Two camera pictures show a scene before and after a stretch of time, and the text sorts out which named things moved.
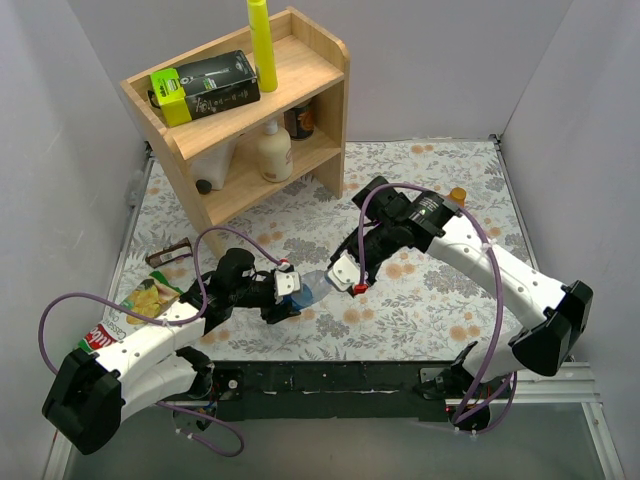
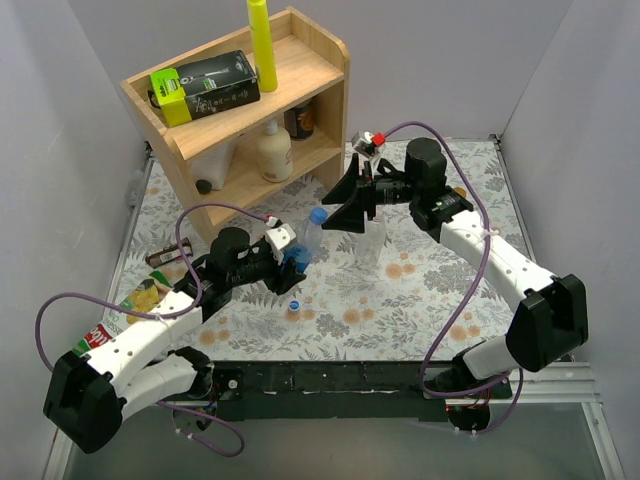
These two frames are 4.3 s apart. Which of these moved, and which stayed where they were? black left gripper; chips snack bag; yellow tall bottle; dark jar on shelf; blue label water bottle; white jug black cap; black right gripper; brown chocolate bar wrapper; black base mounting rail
Moved: blue label water bottle; black right gripper; black left gripper
Stayed: brown chocolate bar wrapper; chips snack bag; dark jar on shelf; yellow tall bottle; white jug black cap; black base mounting rail
